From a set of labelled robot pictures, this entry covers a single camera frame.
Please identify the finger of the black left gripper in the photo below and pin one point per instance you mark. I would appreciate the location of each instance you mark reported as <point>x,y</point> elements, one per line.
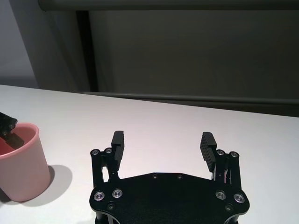
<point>8,124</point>

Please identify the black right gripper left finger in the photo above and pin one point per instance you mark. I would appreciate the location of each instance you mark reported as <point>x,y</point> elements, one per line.
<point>118,154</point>

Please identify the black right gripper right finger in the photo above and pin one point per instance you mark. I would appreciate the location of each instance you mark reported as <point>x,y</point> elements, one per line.
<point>206,151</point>

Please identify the pink plastic cup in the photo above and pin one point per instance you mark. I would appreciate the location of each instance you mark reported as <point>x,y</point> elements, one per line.
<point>25,168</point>

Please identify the dark grey backdrop panel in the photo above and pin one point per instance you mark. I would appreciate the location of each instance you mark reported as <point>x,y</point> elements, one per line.
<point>191,53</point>

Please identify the grey frame post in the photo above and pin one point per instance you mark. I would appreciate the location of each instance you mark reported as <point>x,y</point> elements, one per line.
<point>53,46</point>

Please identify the thick grey frame pipe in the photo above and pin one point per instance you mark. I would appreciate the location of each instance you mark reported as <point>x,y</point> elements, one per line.
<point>163,4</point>

